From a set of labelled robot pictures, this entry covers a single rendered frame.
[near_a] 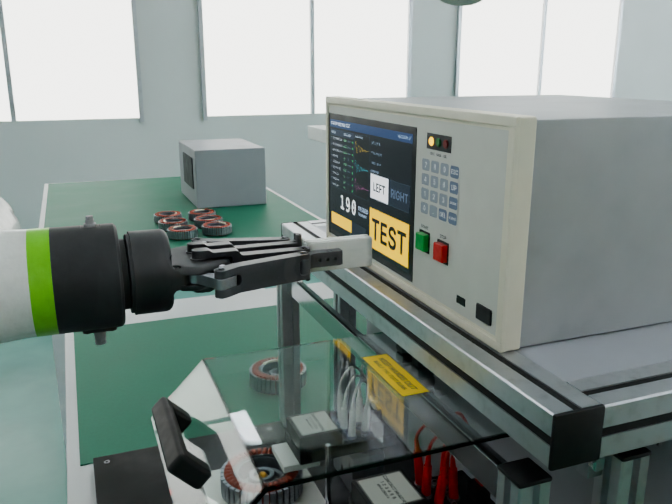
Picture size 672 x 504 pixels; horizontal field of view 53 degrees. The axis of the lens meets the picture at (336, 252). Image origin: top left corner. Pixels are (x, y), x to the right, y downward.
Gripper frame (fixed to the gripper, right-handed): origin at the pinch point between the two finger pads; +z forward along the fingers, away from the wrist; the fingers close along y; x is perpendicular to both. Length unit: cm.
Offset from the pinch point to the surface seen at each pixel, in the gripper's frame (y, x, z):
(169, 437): 8.7, -12.0, -18.3
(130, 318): -108, -44, -14
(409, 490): 4.4, -25.9, 6.7
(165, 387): -65, -43, -11
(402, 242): -5.1, -1.0, 9.8
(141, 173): -469, -61, 24
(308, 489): -18.8, -39.8, 3.1
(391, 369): 4.3, -11.4, 4.2
